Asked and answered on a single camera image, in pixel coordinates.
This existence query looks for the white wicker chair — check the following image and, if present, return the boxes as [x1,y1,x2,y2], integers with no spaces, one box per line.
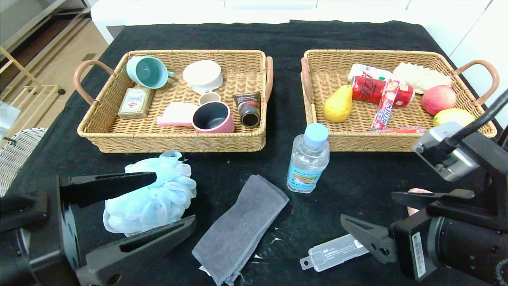
[0,127,48,197]

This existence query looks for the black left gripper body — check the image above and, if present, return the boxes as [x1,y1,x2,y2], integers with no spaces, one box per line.
[16,175,88,286]

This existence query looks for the white cabinet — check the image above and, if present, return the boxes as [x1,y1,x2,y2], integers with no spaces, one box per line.
[91,0,421,43]

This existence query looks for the green gold card box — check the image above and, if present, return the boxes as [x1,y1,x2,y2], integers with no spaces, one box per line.
[117,87,154,119]

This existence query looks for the clear plastic case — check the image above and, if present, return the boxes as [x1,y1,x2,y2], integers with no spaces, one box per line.
[300,234,371,272]

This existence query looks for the grey folded towel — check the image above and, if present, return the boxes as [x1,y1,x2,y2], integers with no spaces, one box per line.
[192,175,290,286]

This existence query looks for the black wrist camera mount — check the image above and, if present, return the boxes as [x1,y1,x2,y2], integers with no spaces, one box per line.
[460,131,508,207]
[0,192,51,234]

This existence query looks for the yellow wooden rack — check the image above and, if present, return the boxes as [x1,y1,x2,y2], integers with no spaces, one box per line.
[0,45,66,137]

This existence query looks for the clear water bottle blue cap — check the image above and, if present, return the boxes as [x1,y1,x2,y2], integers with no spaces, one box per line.
[287,123,330,194]

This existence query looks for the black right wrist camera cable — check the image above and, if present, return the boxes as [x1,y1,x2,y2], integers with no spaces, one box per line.
[446,88,508,149]

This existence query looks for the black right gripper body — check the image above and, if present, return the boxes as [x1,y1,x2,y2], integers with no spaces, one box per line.
[389,207,508,286]

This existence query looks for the pink mug dark inside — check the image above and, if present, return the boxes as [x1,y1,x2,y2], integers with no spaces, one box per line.
[192,101,235,133]

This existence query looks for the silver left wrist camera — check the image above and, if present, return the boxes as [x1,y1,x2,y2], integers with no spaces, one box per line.
[0,100,21,139]

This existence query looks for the yellow lemon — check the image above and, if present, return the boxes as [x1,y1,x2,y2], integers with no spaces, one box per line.
[433,108,475,128]

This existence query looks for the red apple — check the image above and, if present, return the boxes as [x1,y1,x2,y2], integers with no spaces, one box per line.
[421,85,457,116]

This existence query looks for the yellow pear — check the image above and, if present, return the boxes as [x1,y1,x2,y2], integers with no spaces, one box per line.
[323,84,353,123]

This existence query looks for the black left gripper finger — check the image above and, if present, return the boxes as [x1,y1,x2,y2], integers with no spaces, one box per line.
[60,171,157,209]
[75,214,197,286]

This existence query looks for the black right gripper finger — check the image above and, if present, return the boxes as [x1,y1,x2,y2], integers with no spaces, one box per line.
[391,189,475,210]
[340,213,398,265]

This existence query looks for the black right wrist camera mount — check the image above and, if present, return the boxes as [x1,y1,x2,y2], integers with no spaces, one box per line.
[460,131,508,207]

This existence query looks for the light blue bath loofah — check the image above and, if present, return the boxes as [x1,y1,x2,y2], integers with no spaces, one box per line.
[103,151,197,237]

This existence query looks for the beige bread loaf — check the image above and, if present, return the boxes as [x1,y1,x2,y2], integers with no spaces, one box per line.
[393,62,454,94]

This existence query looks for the teal cup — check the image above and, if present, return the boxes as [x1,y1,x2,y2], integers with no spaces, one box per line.
[126,56,175,89]

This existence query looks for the wicker basket with food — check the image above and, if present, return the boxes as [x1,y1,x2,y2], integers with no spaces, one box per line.
[300,49,500,152]

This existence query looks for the small beige cup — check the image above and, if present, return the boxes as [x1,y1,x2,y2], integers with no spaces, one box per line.
[198,91,221,106]

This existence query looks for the red sausage stick pack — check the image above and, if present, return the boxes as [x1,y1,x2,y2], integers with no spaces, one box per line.
[371,79,400,130]

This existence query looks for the wicker basket with household items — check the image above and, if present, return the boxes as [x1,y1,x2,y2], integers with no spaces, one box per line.
[73,49,274,153]

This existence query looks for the pink lotion bottle white cap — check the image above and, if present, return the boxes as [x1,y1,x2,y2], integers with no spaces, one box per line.
[407,188,434,217]

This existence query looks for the grey low shelf unit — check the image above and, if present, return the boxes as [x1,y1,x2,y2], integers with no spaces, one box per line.
[0,0,94,51]

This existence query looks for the thin orange sausage stick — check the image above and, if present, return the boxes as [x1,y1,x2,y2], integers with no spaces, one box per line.
[367,126,427,133]

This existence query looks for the black cosmetic tube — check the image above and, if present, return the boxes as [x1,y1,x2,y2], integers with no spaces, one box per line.
[233,91,262,128]

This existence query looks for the red cola can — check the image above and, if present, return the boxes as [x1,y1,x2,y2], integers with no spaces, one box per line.
[351,76,415,108]

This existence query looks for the white snack packet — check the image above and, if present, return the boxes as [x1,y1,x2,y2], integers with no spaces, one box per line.
[348,63,397,82]

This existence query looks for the white round lid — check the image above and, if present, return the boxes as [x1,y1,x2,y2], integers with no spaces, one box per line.
[183,60,223,95]

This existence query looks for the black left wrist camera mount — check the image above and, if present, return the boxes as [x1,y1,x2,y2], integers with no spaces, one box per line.
[0,192,51,234]

